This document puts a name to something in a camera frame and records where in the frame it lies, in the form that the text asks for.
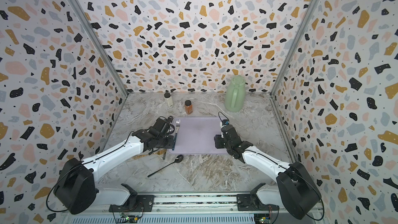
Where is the black spoon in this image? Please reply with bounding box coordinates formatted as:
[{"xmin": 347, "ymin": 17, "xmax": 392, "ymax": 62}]
[{"xmin": 147, "ymin": 155, "xmax": 184, "ymax": 178}]

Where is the lavender plastic tray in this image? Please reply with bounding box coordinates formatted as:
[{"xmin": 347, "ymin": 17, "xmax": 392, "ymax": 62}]
[{"xmin": 168, "ymin": 117, "xmax": 227, "ymax": 155}]

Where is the gold ornate fork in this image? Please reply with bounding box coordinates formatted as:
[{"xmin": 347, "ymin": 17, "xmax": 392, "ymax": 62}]
[{"xmin": 132, "ymin": 149, "xmax": 164, "ymax": 160}]

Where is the green handle fork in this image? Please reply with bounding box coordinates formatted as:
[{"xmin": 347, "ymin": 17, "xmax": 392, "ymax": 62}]
[{"xmin": 172, "ymin": 119, "xmax": 181, "ymax": 150}]

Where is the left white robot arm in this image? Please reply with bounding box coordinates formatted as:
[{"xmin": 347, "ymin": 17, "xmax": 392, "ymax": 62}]
[{"xmin": 51, "ymin": 116, "xmax": 175, "ymax": 215}]

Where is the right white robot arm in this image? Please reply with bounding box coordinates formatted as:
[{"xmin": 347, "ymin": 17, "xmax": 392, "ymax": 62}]
[{"xmin": 214, "ymin": 120, "xmax": 322, "ymax": 220}]

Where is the green plastic pitcher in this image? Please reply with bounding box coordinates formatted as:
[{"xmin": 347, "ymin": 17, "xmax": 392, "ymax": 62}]
[{"xmin": 224, "ymin": 75, "xmax": 246, "ymax": 112}]

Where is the white spice bottle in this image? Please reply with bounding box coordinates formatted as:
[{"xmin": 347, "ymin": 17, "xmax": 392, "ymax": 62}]
[{"xmin": 164, "ymin": 92, "xmax": 173, "ymax": 107}]

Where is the orange spice bottle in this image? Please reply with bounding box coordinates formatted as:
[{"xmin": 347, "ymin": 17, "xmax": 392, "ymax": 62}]
[{"xmin": 184, "ymin": 100, "xmax": 193, "ymax": 115}]

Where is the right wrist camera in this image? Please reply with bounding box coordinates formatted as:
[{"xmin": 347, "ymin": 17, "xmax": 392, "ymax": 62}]
[{"xmin": 220, "ymin": 119, "xmax": 230, "ymax": 128}]

